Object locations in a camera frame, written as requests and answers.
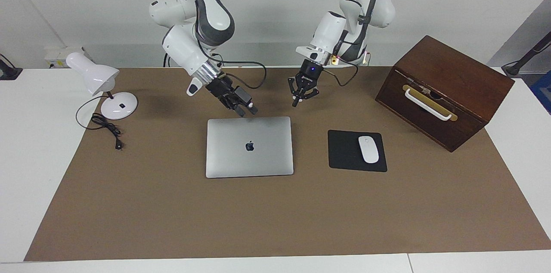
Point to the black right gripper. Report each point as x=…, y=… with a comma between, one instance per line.
x=220, y=87

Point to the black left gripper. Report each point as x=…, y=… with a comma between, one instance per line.
x=311, y=74

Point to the silver grey laptop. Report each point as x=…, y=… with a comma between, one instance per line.
x=249, y=161

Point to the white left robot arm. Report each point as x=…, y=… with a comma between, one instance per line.
x=331, y=27

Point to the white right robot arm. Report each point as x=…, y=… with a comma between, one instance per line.
x=185, y=49

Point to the black mouse pad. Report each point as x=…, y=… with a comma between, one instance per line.
x=344, y=152

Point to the white computer mouse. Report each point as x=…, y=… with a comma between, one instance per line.
x=368, y=150

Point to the brown table mat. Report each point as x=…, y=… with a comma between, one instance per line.
x=275, y=217

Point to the white desk lamp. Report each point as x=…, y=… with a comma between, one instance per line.
x=92, y=72

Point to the dark brown wooden box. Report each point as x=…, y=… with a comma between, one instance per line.
x=456, y=70

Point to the white power strip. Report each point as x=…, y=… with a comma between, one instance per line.
x=64, y=55

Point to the black stand with pole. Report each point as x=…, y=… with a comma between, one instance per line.
x=516, y=67

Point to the black table clamp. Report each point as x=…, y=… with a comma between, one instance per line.
x=8, y=72

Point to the blue crate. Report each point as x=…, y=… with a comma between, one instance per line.
x=543, y=92

